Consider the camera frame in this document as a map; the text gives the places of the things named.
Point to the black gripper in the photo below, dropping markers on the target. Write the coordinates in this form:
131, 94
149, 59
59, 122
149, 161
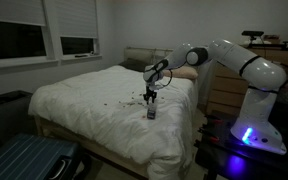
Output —
150, 90

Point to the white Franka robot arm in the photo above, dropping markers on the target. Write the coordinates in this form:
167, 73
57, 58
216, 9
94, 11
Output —
260, 70

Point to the white bed duvet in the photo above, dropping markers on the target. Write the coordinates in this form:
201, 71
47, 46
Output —
94, 90

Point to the small grey cup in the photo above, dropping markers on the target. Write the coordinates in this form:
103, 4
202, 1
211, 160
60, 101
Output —
152, 112

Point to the dark grey pillow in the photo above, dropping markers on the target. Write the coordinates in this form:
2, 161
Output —
135, 65

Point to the peach pillow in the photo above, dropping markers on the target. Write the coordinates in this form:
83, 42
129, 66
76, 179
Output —
189, 72

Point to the wooden dresser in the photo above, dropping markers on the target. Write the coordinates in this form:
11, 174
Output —
227, 90

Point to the small black remote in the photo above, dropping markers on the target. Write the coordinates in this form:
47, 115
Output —
81, 56

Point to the black robot table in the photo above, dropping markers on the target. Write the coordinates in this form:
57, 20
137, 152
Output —
217, 156

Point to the narrow dark window pane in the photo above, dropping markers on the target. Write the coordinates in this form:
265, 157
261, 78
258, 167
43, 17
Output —
77, 45

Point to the narrow white roller blind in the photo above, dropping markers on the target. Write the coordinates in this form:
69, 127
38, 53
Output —
77, 18

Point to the white window sill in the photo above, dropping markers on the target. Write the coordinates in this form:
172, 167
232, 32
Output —
34, 63

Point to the dark blue ribbed suitcase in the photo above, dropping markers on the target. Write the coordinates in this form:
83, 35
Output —
24, 156

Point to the wide dark window pane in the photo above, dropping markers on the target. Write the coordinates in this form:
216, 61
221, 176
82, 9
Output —
14, 41

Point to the wide white roller blind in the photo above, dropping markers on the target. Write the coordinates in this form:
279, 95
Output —
14, 11

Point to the wooden bed frame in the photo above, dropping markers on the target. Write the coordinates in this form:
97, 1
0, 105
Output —
94, 146

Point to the black stereo camera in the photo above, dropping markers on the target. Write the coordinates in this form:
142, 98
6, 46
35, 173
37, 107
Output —
252, 33

